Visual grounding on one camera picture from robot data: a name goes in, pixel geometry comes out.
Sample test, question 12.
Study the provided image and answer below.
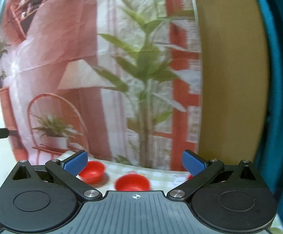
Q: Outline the left red plastic bowl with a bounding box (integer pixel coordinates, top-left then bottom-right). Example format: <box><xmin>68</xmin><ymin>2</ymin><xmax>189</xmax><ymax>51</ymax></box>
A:
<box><xmin>79</xmin><ymin>161</ymin><xmax>106</xmax><ymax>184</ymax></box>

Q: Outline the checked bunny tablecloth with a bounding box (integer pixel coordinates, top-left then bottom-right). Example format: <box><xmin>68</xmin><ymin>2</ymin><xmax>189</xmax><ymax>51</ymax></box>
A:
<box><xmin>58</xmin><ymin>150</ymin><xmax>193</xmax><ymax>197</ymax></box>

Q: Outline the middle red plastic bowl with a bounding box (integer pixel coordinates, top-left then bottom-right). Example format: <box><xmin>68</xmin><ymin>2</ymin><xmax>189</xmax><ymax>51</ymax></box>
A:
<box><xmin>115</xmin><ymin>173</ymin><xmax>150</xmax><ymax>191</ymax></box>

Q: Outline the printed room scene backdrop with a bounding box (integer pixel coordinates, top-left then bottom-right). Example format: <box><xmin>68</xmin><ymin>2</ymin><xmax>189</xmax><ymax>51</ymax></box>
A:
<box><xmin>0</xmin><ymin>0</ymin><xmax>202</xmax><ymax>171</ymax></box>

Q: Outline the olive wooden panel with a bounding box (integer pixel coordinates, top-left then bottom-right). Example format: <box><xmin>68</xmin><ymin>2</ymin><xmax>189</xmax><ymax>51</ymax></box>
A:
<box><xmin>196</xmin><ymin>0</ymin><xmax>269</xmax><ymax>164</ymax></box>

